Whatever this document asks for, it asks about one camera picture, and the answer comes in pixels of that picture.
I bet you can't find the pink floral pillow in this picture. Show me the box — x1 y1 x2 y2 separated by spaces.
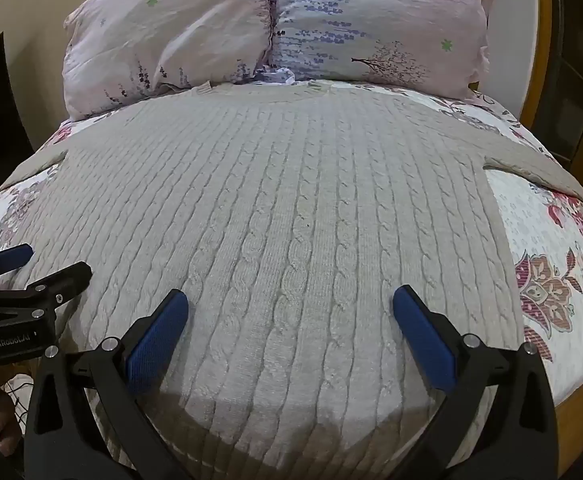
62 0 506 122

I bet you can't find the wooden bed frame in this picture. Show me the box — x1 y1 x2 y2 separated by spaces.
519 0 583 480

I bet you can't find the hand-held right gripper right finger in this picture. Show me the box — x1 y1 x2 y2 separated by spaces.
392 284 560 480

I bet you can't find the beige cable-knit sweater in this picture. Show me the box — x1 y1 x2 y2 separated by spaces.
0 80 583 480

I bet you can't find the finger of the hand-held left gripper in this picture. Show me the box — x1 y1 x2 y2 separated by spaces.
0 261 93 317
0 244 34 281

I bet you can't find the floral quilted bedspread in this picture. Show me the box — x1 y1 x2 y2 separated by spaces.
0 82 583 406

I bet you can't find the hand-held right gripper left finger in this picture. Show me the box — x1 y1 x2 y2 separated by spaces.
24 288 194 480

